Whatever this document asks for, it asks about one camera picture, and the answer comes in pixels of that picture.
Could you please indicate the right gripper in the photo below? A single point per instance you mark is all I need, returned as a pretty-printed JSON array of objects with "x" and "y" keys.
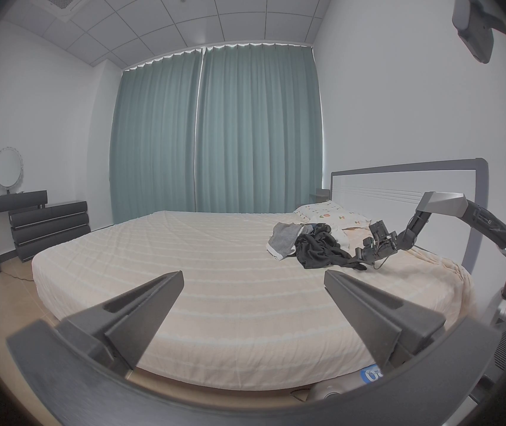
[{"x": 379, "y": 249}]

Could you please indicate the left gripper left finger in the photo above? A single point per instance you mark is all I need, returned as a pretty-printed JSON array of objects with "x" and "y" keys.
[{"x": 146, "y": 309}]

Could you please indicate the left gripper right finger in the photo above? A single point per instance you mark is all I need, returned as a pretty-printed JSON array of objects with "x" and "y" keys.
[{"x": 359, "y": 309}]

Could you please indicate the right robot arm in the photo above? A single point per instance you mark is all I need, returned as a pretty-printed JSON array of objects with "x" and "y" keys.
[{"x": 444, "y": 202}]

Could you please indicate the pile of clothes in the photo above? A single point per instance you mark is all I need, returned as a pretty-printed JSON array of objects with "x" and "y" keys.
[{"x": 319, "y": 249}]

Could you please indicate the bed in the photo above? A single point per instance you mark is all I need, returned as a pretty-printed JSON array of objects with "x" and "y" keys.
[{"x": 213, "y": 260}]

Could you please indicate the white printed pillow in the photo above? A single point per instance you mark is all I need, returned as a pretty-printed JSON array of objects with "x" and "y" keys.
[{"x": 328, "y": 213}]

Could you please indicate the grey bedside table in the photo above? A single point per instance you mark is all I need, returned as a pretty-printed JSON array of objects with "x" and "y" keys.
[{"x": 320, "y": 195}]

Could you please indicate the black chest of drawers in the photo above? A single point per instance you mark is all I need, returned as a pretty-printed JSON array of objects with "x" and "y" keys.
[{"x": 49, "y": 229}]

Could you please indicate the blue-green curtain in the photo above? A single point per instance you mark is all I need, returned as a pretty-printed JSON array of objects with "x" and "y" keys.
[
  {"x": 257, "y": 127},
  {"x": 155, "y": 140}
]

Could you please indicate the black dressing table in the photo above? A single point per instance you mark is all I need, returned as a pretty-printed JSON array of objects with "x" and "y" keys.
[{"x": 13, "y": 202}]

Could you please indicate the round white mirror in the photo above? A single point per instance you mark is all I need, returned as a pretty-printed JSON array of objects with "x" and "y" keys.
[{"x": 9, "y": 169}]

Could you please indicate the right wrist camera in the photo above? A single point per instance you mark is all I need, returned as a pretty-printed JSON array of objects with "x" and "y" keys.
[{"x": 379, "y": 230}]

